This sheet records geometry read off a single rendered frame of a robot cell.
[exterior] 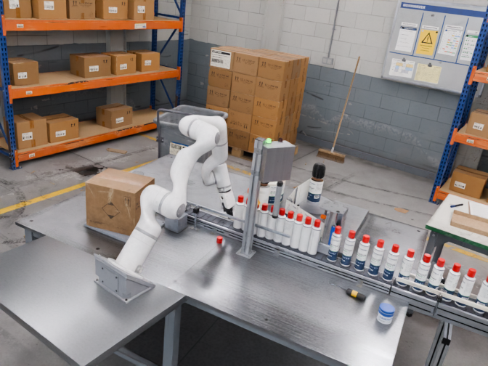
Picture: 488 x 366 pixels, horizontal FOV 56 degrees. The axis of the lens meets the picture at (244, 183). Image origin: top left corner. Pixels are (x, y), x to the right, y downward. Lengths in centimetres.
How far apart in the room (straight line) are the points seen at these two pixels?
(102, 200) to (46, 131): 340
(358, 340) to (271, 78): 422
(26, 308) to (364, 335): 148
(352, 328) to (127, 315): 100
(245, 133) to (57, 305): 438
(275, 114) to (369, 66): 168
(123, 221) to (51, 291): 56
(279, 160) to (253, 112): 374
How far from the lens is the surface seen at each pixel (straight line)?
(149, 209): 224
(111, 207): 261
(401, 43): 659
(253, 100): 601
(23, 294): 231
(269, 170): 231
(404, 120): 679
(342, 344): 212
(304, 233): 252
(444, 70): 647
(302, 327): 215
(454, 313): 251
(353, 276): 252
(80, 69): 621
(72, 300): 224
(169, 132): 489
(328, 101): 715
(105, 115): 659
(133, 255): 219
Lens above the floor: 220
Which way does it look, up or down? 23 degrees down
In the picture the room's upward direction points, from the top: 7 degrees clockwise
